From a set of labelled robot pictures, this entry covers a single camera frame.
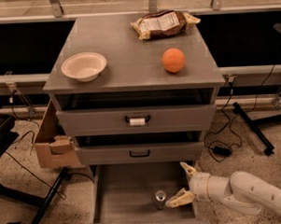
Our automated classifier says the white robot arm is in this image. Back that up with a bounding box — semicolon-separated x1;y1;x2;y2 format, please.
166;161;281;216

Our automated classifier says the grey drawer cabinet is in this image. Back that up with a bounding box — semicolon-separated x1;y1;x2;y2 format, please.
38;8;230;172

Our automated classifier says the white paper bowl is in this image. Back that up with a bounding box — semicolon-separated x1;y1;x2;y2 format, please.
61;52;107;82

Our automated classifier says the grey open bottom drawer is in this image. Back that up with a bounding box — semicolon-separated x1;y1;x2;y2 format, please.
90;161;209;224

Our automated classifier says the grey top drawer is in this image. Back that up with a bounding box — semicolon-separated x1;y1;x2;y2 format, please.
56;105;216;136

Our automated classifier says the grey middle drawer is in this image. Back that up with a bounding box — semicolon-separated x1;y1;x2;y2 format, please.
75;142;204;166

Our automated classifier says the orange fruit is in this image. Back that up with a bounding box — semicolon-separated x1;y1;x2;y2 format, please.
162;48;185;73

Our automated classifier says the black stand leg right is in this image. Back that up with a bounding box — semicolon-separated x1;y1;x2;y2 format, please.
233;102;281;156

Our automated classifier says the black stand leg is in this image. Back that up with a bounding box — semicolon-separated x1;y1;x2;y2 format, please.
0;167;68;224
233;102;281;156

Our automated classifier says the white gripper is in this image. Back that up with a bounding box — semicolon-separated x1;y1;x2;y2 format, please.
165;161;211;208

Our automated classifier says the black stand leg left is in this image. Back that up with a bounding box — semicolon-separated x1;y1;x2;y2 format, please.
0;167;68;224

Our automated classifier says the brown chip bag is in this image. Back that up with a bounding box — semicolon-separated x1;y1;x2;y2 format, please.
131;9;201;40

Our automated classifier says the silver redbull can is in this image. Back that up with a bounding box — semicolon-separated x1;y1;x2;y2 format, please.
153;189;167;210

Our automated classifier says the black cable on left floor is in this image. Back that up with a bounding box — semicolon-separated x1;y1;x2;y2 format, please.
0;84;96;204

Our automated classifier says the cardboard box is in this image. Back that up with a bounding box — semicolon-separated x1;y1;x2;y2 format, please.
35;102;81;169

